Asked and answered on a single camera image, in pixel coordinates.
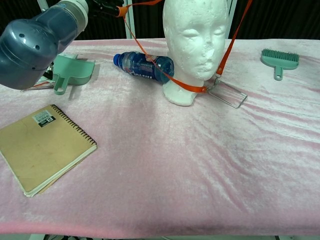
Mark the left five-finger robot hand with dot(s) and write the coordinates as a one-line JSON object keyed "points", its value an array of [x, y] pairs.
{"points": [[107, 6]]}

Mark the clear badge holder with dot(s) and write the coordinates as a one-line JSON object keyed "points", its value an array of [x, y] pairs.
{"points": [[230, 96]]}

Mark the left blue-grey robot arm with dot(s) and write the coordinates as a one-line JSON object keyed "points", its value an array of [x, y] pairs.
{"points": [[30, 50]]}

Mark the white foam mannequin head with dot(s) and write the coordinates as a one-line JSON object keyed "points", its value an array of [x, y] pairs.
{"points": [[195, 37]]}

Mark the teal hand brush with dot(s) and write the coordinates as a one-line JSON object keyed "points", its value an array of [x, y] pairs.
{"points": [[280, 61]]}

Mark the blue water bottle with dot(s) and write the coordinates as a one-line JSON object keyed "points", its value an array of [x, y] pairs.
{"points": [[135, 63]]}

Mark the teal plastic dustpan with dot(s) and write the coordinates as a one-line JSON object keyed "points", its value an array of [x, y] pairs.
{"points": [[75, 70]]}

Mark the nut snack packet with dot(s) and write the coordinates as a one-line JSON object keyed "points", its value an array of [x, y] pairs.
{"points": [[46, 80]]}

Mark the brown spiral notebook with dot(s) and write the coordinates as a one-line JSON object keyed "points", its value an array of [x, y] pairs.
{"points": [[42, 147]]}

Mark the pink velvet table cloth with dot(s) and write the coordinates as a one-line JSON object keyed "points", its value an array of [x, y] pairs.
{"points": [[175, 162]]}

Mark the white partition post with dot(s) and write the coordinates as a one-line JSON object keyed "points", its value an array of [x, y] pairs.
{"points": [[232, 25], [130, 22], [42, 5]]}

